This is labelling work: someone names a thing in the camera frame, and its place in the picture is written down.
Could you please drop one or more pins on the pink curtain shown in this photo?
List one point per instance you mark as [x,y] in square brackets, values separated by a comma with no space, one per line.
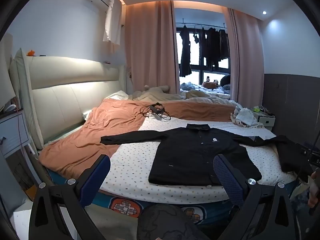
[150,50]
[246,60]

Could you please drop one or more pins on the white spotted bed sheet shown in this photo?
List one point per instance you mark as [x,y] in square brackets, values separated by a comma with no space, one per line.
[135,165]

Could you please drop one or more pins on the white hanging shirt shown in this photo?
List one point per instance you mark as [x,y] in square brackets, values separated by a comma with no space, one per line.
[112,20]

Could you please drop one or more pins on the small orange toy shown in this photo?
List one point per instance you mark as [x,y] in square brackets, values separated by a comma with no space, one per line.
[31,52]

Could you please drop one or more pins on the person's right hand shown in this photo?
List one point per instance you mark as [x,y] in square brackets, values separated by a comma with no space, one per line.
[315,192]

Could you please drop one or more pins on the white pillow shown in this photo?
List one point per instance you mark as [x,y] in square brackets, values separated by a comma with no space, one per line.
[117,95]

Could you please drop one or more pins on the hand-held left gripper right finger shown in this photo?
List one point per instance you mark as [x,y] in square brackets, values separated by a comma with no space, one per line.
[225,175]

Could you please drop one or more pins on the blue plush toy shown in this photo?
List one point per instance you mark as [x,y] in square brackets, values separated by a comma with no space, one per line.
[188,86]

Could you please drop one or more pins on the beige plush toy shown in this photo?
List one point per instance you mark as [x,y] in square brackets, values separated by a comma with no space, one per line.
[160,88]

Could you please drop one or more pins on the dark round cushion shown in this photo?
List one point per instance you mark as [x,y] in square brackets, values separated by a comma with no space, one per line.
[225,80]

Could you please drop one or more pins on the dark patterned pants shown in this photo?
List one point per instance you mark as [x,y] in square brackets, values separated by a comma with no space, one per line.
[170,222]

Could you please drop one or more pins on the row of dark hanging clothes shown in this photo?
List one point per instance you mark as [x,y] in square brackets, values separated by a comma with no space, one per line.
[213,47]

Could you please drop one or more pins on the small white nightstand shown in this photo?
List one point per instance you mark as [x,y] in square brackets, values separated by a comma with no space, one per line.
[266,121]

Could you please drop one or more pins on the black jacket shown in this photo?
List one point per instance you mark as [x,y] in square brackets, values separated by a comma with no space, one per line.
[187,155]

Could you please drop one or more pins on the cream padded headboard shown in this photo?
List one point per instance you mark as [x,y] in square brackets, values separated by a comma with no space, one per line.
[67,97]

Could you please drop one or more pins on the beige duvet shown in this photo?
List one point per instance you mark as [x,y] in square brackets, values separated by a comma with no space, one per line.
[200,95]

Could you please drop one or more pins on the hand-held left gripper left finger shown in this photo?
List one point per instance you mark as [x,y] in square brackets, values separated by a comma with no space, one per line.
[99,171]

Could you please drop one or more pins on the grey nightstand drawer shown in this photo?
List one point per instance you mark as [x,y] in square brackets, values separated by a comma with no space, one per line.
[12,132]

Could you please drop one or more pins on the orange blanket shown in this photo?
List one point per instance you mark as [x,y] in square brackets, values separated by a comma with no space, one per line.
[87,135]

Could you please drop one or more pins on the white crumpled cloth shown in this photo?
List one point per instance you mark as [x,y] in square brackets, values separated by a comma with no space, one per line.
[246,117]

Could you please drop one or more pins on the long dark hanging coat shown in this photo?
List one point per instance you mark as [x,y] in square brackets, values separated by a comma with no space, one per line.
[185,52]

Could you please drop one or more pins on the green object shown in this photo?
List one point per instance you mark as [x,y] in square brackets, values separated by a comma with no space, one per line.
[255,109]

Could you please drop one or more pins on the orange cushion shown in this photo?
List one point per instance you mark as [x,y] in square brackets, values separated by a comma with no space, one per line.
[209,84]

